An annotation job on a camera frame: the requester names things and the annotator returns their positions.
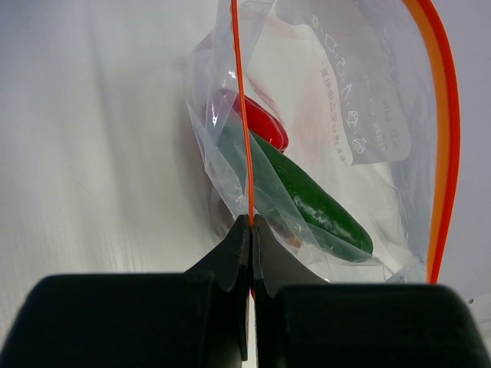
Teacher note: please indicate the fake red bell pepper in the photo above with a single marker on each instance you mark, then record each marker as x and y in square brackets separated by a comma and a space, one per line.
[260, 121]

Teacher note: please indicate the fake green cucumber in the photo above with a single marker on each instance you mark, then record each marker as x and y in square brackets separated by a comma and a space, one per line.
[295, 205]

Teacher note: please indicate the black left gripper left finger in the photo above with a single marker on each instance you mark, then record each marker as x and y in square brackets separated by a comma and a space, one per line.
[198, 318]

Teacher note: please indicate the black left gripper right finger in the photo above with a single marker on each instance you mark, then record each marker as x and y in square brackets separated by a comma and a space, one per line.
[303, 321]

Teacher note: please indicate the clear zip top bag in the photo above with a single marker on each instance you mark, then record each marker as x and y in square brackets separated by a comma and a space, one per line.
[367, 93]

